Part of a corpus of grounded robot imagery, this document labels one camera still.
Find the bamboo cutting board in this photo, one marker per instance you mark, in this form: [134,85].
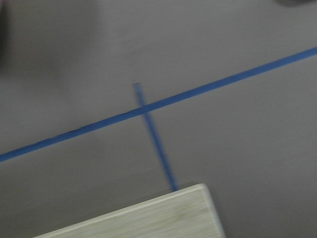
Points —
[186,213]

